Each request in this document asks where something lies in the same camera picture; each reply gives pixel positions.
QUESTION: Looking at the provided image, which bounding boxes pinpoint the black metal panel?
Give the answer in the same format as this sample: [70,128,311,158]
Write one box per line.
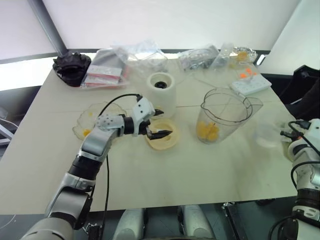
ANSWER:
[221,199,297,240]

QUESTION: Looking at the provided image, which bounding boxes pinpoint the small orange plastic pieces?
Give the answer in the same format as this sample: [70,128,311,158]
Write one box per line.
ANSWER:
[238,68,257,79]

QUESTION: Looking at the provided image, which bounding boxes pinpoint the orange segment heap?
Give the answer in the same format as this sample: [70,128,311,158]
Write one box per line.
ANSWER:
[196,120,221,144]

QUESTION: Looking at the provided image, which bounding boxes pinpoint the narrow clear plastic bag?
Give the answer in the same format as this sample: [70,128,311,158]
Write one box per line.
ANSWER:
[211,42,237,70]

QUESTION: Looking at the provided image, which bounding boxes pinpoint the white blender base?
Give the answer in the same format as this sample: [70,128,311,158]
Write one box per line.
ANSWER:
[146,71,177,119]

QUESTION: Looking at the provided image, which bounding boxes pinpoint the bag of red-white packs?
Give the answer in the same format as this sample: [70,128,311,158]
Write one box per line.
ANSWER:
[80,48,131,90]

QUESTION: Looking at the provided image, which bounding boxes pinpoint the black chair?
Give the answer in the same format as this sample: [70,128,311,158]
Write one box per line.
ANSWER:
[278,64,320,121]

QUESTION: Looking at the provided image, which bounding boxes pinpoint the clear crinkled plastic plate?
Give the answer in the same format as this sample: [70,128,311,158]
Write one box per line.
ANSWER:
[72,100,126,140]

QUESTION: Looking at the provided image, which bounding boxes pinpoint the clear blender jar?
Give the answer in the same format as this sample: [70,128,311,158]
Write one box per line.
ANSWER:
[200,87,264,145]

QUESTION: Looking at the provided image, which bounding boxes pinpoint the white power strip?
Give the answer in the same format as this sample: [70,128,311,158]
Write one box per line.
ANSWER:
[230,74,273,96]

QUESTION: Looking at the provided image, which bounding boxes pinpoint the clear crumpled plastic bag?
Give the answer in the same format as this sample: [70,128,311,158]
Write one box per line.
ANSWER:
[110,39,169,74]

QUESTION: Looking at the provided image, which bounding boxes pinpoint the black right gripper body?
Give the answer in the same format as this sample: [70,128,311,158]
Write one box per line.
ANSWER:
[279,128,301,140]

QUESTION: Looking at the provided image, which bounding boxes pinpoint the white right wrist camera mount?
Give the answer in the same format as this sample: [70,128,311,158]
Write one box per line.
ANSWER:
[299,118,320,141]

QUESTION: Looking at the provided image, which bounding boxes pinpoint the cream blender jar lid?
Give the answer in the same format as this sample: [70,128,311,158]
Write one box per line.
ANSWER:
[145,118,182,152]

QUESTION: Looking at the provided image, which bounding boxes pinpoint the grey window post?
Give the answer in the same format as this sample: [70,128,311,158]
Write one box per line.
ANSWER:
[26,0,68,56]

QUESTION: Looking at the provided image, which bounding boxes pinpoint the plastic bag with dark parts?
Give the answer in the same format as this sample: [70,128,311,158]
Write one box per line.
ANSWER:
[178,44,224,73]

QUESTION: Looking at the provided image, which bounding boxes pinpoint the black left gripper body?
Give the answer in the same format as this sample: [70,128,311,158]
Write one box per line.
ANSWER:
[136,118,154,137]

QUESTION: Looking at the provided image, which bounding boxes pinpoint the small white-black device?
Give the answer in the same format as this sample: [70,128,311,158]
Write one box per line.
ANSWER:
[255,54,267,67]

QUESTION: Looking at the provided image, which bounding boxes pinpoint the bag with orange pieces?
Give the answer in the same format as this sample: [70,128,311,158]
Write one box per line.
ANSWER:
[227,45,259,71]

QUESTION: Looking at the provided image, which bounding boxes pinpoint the black crumpled bag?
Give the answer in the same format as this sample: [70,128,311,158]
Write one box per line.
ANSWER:
[52,51,92,88]

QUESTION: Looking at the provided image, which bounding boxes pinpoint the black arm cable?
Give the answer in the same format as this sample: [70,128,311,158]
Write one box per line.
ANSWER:
[268,119,320,240]
[96,93,143,240]

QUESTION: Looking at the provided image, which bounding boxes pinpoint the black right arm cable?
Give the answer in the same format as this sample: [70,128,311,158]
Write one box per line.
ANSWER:
[268,119,320,240]

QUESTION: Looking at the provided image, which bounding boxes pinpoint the grey metal frame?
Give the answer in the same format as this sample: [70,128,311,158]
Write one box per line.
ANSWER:
[0,106,19,146]

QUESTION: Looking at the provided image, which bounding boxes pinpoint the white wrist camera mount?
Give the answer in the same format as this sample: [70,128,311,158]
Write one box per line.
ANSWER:
[131,96,156,137]
[299,118,320,141]

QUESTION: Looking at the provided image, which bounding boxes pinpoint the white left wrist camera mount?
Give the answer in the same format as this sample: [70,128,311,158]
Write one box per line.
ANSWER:
[131,96,156,137]

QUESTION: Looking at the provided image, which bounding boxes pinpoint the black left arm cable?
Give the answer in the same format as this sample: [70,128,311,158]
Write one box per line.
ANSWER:
[96,93,143,240]

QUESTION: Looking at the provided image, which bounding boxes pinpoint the silver rounded robot leg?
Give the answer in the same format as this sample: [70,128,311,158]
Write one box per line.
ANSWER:
[113,207,146,240]
[178,204,216,240]

